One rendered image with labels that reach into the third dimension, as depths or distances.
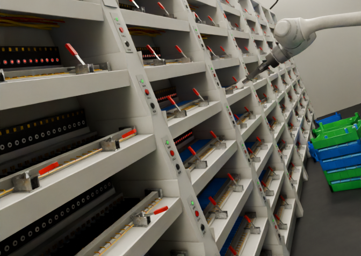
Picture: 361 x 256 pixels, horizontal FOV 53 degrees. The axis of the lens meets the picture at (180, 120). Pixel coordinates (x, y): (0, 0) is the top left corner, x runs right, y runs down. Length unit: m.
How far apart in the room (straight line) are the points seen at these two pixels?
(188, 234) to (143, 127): 0.33
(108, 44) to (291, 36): 0.87
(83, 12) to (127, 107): 0.28
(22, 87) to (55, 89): 0.09
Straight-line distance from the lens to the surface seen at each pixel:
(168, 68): 1.29
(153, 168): 1.06
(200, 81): 1.69
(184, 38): 1.71
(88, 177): 0.77
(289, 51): 1.83
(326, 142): 2.65
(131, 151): 0.91
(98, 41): 1.08
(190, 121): 1.29
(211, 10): 2.41
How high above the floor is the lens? 0.93
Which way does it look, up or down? 2 degrees down
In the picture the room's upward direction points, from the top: 22 degrees counter-clockwise
